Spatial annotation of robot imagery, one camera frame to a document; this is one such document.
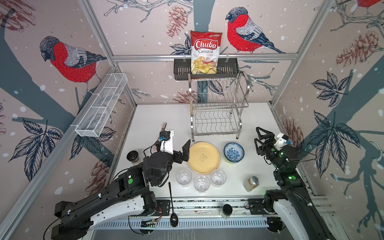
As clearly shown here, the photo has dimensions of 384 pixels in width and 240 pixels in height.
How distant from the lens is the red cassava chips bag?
83cm

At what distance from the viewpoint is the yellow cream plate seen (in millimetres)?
851

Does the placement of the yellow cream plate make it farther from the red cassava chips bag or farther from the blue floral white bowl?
the red cassava chips bag

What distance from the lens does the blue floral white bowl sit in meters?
0.85

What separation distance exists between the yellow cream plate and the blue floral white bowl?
0.05 m

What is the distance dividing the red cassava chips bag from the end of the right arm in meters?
0.48

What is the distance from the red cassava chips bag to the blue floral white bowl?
1.52ft

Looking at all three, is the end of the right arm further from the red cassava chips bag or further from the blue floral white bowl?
the red cassava chips bag

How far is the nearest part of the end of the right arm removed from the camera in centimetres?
65

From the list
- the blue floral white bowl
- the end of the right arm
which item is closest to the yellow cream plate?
the blue floral white bowl

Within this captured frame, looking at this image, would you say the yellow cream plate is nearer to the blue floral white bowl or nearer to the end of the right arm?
the blue floral white bowl

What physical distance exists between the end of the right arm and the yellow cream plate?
0.30 meters

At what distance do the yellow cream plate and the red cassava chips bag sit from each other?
47 centimetres

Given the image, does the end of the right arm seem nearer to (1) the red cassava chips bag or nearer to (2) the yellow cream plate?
(2) the yellow cream plate

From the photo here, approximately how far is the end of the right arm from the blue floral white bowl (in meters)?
0.19
